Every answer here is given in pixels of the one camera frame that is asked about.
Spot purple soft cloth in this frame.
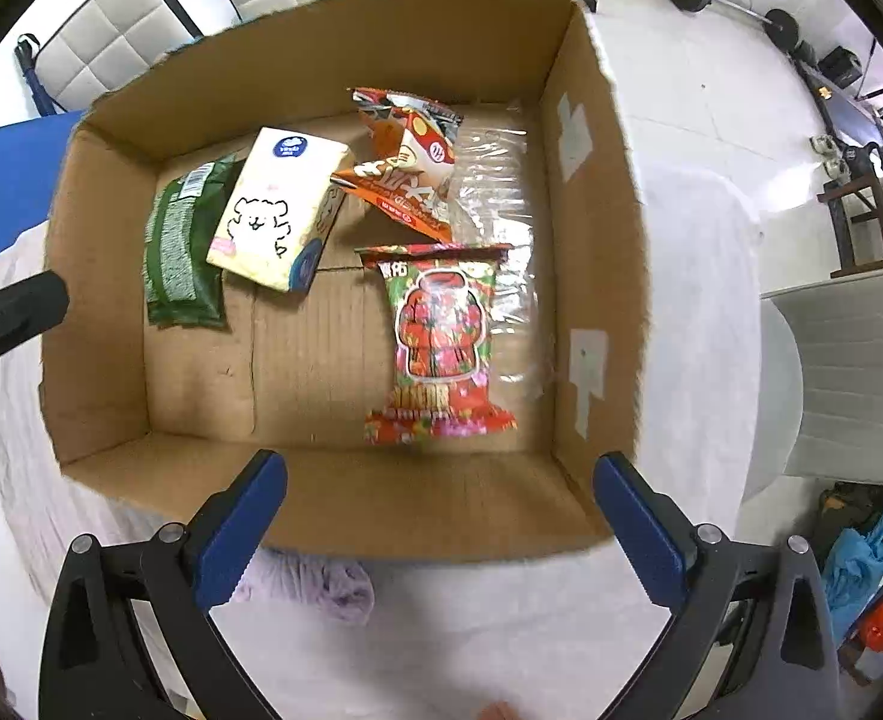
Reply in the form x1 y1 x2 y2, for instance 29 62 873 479
232 548 375 626

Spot brown wooden chair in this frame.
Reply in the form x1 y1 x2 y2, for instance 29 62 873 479
817 174 883 280

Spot orange panda snack packet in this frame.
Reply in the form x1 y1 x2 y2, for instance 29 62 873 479
331 86 462 244

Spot grey table cloth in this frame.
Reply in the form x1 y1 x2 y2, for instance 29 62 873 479
0 167 761 718

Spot blue plastic bag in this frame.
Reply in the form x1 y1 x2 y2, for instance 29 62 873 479
822 512 883 647

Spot grey plastic chair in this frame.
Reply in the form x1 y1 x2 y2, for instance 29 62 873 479
743 270 883 500

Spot green snack packet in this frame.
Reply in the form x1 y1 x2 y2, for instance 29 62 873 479
142 154 245 330

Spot cardboard box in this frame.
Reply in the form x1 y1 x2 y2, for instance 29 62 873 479
40 0 650 562

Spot white padded chair left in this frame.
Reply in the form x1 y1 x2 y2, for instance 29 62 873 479
14 0 202 117

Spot black treadmill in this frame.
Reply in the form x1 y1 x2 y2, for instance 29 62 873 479
789 41 883 146

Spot person's left hand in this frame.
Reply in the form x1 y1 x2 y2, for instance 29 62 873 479
477 702 519 720

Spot yellow tissue pack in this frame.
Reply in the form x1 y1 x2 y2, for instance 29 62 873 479
207 127 354 293

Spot blue mat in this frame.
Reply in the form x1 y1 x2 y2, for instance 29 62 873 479
0 112 82 252

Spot floor barbell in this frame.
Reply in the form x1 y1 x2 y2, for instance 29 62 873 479
671 0 801 54

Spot red snack packet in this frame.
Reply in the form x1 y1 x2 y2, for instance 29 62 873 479
359 244 516 445

